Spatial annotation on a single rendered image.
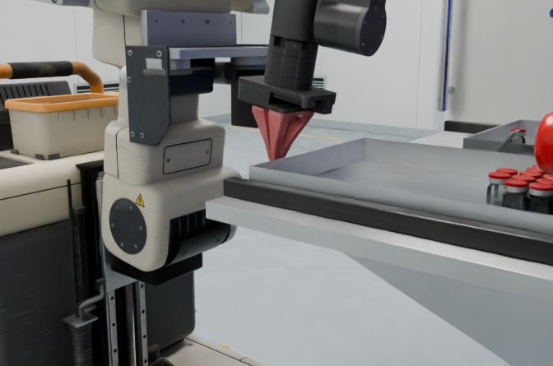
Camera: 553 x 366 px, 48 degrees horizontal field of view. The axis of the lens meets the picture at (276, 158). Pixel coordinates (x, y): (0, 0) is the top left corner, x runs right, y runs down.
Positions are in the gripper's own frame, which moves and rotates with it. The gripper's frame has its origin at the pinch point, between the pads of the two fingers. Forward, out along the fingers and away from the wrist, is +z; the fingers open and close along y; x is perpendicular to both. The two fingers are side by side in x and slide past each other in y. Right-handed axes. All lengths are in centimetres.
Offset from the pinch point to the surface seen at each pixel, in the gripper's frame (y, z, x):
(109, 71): -470, 99, 340
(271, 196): 5.6, 1.4, -7.7
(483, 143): 15.1, -2.5, 28.3
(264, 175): 2.9, 0.2, -5.8
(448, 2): -18, -20, 84
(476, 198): 22.1, -0.7, 8.2
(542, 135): 33.2, -14.5, -19.6
